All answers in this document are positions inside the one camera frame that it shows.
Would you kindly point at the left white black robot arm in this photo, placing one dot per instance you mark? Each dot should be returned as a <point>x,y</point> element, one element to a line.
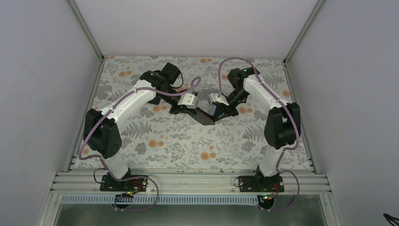
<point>101,138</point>

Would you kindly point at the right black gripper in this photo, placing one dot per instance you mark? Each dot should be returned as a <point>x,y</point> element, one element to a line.
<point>222,108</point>

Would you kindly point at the left aluminium frame post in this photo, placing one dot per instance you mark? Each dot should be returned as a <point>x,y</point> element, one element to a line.
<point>79,16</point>

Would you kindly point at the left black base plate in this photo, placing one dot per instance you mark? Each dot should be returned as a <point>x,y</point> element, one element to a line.
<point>108,184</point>

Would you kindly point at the black phone case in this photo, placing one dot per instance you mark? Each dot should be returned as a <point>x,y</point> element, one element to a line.
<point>203,117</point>

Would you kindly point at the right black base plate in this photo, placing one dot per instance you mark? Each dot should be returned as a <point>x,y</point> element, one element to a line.
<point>249,184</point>

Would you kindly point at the aluminium frame post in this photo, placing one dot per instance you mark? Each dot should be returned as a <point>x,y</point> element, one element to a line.
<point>303,31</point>
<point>79,16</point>

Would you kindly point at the aluminium front rail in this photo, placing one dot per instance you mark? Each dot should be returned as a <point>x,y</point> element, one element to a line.
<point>189,182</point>

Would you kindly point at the light blue phone case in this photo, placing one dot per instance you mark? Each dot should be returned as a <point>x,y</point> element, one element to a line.
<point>212,109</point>

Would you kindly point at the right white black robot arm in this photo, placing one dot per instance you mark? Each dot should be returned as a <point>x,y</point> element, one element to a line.
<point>283,124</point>

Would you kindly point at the slotted grey cable duct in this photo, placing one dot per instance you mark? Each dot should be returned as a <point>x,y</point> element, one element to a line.
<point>163,199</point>

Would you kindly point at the right aluminium frame post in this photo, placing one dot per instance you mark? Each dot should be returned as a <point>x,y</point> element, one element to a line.
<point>303,31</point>

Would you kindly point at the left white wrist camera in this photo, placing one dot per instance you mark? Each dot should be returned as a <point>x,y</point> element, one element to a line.
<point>189,100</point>

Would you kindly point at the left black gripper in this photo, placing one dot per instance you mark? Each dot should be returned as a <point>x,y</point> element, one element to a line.
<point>182,108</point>

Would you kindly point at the black phone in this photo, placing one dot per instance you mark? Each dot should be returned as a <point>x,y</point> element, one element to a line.
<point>155,101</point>

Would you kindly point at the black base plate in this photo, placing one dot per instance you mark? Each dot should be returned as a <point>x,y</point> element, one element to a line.
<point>108,184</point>
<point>249,184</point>

